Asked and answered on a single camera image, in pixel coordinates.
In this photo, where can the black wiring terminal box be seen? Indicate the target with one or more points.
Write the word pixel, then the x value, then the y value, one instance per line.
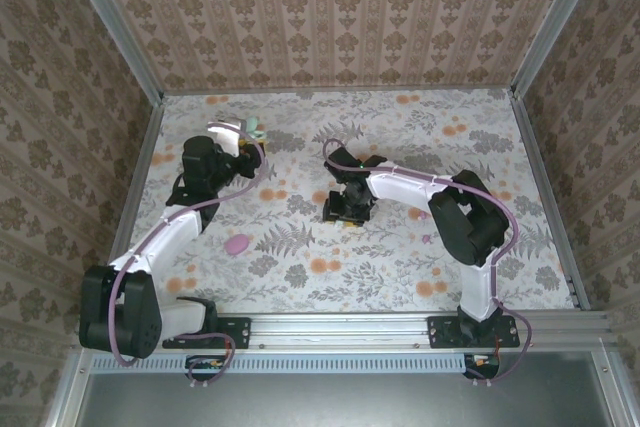
pixel 196 372
pixel 480 371

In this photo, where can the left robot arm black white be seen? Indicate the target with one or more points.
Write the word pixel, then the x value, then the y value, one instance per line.
pixel 160 242

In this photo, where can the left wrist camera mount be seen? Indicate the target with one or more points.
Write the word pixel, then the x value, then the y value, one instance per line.
pixel 225 134

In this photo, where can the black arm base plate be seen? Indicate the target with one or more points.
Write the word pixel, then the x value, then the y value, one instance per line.
pixel 437 332
pixel 240 332

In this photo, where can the pink earbud charging case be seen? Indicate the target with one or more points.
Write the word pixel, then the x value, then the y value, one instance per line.
pixel 236 244

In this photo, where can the mint green earbud charging case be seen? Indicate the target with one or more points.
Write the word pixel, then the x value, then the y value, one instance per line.
pixel 252 124

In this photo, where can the floral patterned table cloth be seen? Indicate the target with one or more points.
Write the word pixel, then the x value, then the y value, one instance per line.
pixel 350 257

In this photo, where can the grey sheet metal panel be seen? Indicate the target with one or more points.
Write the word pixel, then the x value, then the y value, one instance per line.
pixel 325 402

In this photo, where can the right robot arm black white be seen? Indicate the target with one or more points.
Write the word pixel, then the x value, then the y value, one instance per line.
pixel 465 227

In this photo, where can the aluminium frame post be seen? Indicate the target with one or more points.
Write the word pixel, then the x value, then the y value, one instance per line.
pixel 114 27
pixel 556 22

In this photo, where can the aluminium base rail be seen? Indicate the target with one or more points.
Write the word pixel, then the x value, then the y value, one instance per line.
pixel 340 329

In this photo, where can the aluminium side rail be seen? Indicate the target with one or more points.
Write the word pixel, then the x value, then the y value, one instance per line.
pixel 137 172
pixel 537 157

